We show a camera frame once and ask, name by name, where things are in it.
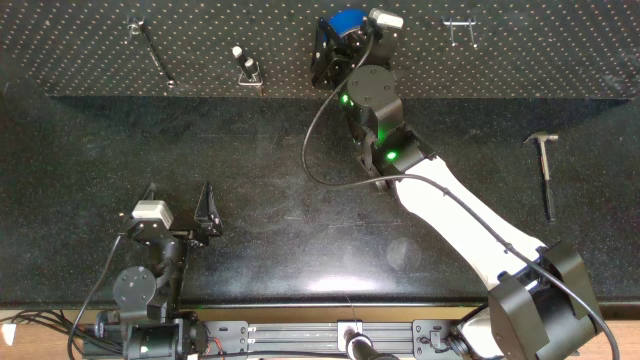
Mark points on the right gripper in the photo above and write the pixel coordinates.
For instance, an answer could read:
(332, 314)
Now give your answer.
(332, 74)

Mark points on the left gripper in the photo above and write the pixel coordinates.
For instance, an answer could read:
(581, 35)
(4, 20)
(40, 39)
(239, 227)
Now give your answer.
(192, 232)

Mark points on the roll of blue tape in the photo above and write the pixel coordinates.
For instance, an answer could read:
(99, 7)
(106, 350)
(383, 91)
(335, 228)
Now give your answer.
(346, 21)

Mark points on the hammer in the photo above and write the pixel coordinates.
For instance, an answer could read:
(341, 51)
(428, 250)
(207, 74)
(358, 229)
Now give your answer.
(545, 170)

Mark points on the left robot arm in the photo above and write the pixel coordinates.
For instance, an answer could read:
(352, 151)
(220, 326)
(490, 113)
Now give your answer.
(150, 290)

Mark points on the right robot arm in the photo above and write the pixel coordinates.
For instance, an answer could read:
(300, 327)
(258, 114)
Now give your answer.
(460, 220)

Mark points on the black pegboard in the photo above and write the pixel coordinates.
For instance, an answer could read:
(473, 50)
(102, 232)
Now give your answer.
(525, 65)

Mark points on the metal hook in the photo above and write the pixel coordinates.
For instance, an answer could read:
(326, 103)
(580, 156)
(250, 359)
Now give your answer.
(134, 25)
(250, 80)
(452, 30)

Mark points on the wrench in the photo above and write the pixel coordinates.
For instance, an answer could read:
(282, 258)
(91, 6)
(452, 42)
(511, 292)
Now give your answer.
(155, 56)

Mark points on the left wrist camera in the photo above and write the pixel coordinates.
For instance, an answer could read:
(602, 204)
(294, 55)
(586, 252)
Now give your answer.
(152, 212)

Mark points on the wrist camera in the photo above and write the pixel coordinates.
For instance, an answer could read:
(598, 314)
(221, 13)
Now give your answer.
(386, 19)
(152, 212)

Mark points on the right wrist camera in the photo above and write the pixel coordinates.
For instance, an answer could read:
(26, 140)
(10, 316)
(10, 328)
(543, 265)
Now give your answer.
(386, 19)

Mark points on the mounting rail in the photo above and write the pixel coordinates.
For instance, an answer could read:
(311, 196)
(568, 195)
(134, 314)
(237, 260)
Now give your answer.
(300, 336)

